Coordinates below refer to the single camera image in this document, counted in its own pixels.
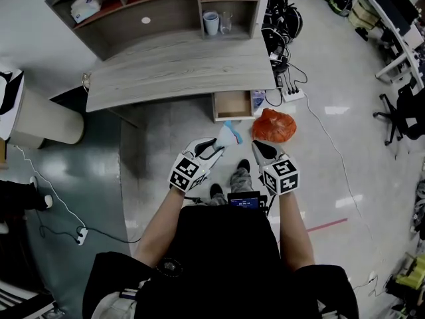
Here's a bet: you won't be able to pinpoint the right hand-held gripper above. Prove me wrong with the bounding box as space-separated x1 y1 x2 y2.
250 140 301 197

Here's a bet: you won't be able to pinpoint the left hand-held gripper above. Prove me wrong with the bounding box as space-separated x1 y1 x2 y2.
167 137 226 194

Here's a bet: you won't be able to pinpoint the small light blue packet item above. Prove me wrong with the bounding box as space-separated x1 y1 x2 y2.
216 120 244 151

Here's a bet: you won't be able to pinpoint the wooden desk drawer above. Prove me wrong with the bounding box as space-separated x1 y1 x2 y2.
212 90 255 123

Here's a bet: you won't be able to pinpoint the person's left forearm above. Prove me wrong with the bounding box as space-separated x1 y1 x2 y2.
131 188 194 269

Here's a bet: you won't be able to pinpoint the person's right forearm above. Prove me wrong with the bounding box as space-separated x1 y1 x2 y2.
276 191 316 272

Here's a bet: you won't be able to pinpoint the grey wooden desk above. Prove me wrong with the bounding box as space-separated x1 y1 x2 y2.
84 31 284 128

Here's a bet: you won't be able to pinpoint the wooden desk hutch shelf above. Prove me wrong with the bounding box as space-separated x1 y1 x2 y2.
44 0 275 62

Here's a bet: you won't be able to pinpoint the person's black right shoe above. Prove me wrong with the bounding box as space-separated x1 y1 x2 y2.
236 158 252 176

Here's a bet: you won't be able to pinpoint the orange plastic bag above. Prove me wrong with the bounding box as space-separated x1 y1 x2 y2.
251 108 298 144

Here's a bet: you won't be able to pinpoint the person's camouflage trousers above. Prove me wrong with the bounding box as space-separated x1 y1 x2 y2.
208 169 253 207

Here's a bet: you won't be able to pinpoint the black chest screen device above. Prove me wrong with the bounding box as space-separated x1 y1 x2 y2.
226 191 268 213

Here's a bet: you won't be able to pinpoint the clear blue plastic bag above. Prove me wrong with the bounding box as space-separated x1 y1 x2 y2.
251 90 267 113

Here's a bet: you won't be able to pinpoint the person's black top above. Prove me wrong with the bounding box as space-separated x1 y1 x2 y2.
82 204 360 319

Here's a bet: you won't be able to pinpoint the clear glass cup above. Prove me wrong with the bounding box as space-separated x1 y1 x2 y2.
219 11 234 35

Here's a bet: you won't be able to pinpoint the pile of black headsets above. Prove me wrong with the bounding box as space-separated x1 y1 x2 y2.
261 0 303 73

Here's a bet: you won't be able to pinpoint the black office chair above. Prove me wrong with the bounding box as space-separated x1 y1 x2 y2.
373 78 425 147

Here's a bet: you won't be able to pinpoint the small white power strip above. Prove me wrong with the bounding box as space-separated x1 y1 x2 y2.
76 225 89 246

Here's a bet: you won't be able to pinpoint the long white office table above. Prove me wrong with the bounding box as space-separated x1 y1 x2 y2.
355 0 425 90

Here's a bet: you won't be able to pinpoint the white cloth bag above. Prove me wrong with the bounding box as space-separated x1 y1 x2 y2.
94 286 142 319

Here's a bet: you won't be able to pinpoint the green and black equipment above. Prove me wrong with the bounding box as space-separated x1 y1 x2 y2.
384 253 425 298

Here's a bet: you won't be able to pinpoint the white tissue pack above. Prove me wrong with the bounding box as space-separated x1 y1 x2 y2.
70 0 103 25

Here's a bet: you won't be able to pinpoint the long white floor cable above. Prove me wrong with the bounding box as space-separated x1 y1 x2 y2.
300 91 366 219

